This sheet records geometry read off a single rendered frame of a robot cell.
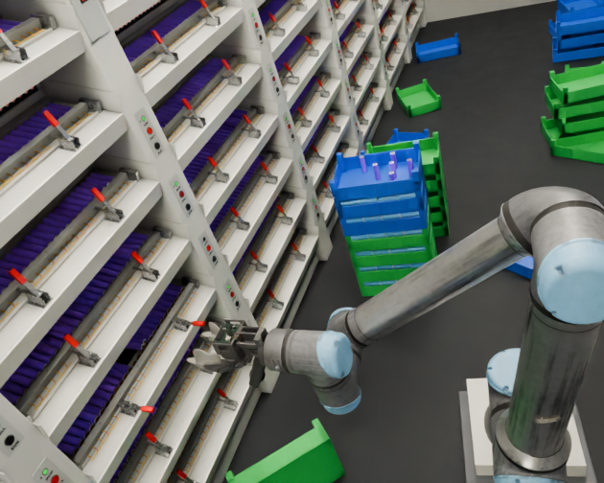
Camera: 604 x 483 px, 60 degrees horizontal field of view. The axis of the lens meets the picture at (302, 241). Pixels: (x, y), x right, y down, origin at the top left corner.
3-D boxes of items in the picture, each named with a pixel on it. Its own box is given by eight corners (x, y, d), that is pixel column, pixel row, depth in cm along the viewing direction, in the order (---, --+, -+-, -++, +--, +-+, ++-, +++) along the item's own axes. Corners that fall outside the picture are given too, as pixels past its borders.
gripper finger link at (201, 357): (178, 345, 118) (216, 338, 116) (189, 362, 122) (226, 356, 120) (174, 356, 116) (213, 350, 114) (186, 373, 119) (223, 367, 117)
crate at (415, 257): (432, 227, 210) (429, 212, 205) (432, 262, 195) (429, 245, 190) (359, 235, 219) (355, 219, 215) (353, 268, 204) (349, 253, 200)
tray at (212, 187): (278, 126, 197) (277, 91, 188) (207, 229, 156) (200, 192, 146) (228, 116, 202) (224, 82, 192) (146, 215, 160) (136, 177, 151)
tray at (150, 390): (218, 297, 161) (214, 276, 154) (103, 494, 119) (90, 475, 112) (158, 282, 165) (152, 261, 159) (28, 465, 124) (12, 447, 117)
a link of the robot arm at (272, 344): (303, 347, 117) (289, 383, 110) (284, 345, 119) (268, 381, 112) (290, 320, 112) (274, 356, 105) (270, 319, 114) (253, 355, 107)
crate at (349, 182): (422, 159, 191) (418, 140, 186) (421, 192, 176) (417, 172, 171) (341, 171, 200) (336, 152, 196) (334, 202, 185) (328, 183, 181)
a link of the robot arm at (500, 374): (548, 381, 140) (549, 340, 129) (558, 442, 127) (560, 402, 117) (487, 380, 145) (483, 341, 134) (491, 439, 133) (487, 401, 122)
